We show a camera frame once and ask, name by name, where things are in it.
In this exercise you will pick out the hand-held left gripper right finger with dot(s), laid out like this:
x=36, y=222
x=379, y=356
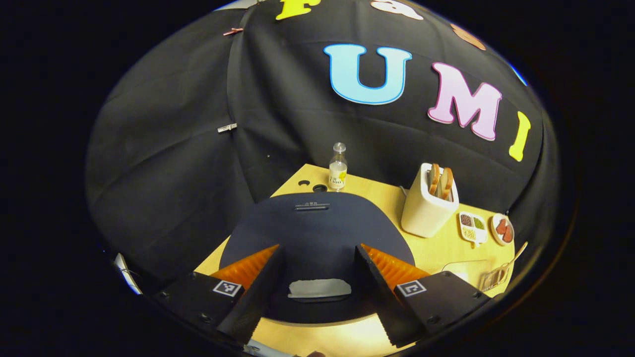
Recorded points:
x=377, y=297

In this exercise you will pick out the pale beans portion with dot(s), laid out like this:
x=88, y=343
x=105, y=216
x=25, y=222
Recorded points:
x=470, y=234

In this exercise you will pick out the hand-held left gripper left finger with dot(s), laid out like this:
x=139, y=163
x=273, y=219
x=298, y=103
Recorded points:
x=258, y=292

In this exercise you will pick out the green beans portion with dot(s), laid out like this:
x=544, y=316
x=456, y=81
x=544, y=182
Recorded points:
x=478, y=223

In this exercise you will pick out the dark blue silver rice cooker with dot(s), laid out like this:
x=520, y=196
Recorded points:
x=317, y=228

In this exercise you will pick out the white toaster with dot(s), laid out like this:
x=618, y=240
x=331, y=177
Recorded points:
x=424, y=218

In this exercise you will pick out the white round plate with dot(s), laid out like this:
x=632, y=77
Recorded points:
x=495, y=238

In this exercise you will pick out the toast bread slice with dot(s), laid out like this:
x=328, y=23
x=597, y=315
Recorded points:
x=446, y=183
x=434, y=179

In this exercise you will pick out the red meat piece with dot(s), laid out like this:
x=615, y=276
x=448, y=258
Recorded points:
x=508, y=234
x=501, y=226

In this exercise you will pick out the small clear yellow-label bottle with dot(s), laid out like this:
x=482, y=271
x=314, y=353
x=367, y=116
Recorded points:
x=338, y=171

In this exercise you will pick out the silver clip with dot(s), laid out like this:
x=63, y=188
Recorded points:
x=227, y=128

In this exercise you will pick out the copper clip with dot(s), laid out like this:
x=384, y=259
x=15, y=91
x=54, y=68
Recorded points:
x=233, y=31

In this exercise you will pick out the wooden spoon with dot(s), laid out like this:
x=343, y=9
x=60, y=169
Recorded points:
x=516, y=255

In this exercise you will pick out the brown beans portion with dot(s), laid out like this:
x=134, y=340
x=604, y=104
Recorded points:
x=466, y=220

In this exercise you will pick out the white divided dish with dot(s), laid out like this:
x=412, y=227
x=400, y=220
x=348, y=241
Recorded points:
x=483, y=235

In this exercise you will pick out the clear plastic container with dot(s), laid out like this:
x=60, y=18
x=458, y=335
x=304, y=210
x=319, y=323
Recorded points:
x=461, y=267

